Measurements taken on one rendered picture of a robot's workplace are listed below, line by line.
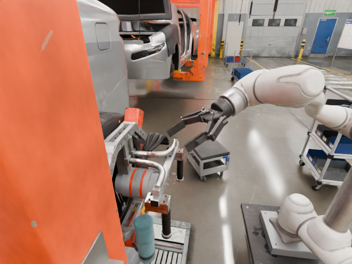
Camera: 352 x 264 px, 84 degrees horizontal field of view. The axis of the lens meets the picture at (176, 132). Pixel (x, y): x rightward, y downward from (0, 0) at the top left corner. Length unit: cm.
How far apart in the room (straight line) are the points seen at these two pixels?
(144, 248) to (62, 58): 92
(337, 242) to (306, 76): 89
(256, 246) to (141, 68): 277
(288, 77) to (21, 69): 56
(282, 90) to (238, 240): 146
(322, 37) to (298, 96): 1477
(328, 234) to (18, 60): 128
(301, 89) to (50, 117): 54
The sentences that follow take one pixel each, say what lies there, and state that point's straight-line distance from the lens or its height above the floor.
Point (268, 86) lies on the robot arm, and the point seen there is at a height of 136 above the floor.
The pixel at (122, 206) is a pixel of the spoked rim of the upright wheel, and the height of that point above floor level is 62.
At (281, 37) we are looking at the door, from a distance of 1447.
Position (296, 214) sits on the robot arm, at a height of 58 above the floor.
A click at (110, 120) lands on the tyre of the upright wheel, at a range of 90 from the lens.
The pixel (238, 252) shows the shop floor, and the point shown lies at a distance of 182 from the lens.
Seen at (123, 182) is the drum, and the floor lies 89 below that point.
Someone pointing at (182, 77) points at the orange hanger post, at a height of 58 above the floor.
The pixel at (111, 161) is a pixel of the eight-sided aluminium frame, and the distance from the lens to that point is 76.
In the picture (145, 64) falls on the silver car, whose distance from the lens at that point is 331.
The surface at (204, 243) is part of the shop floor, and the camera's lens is 180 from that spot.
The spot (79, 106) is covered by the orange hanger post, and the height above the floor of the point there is 141.
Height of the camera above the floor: 150
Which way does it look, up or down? 27 degrees down
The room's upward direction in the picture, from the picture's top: straight up
